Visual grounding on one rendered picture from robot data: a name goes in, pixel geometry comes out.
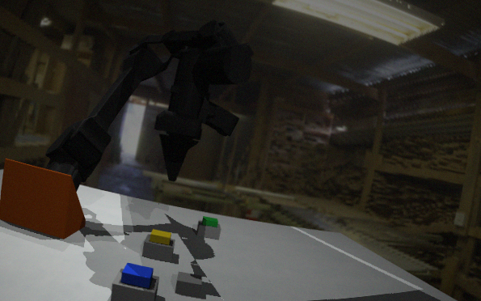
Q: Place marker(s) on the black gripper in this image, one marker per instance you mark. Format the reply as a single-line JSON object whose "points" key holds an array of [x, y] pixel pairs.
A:
{"points": [[181, 122]]}

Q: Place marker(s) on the green button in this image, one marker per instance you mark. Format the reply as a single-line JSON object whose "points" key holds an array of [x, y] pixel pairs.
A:
{"points": [[209, 228]]}

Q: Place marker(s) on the yellow button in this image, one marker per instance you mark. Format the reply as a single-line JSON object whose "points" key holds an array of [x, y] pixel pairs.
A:
{"points": [[159, 246]]}

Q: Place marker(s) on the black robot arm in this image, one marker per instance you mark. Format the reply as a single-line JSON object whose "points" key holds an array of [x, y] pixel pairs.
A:
{"points": [[208, 56]]}

